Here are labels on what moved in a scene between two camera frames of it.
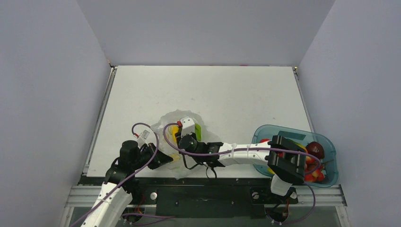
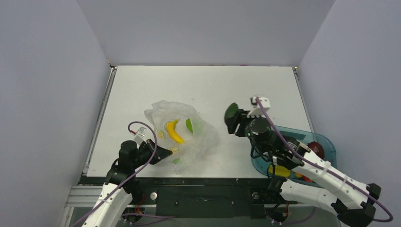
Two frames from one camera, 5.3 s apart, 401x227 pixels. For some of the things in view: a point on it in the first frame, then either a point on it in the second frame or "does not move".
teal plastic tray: [302, 138] does not move
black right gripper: [178, 136] to [237, 122]
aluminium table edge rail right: [294, 69] does not move
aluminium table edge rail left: [108, 86] does not move
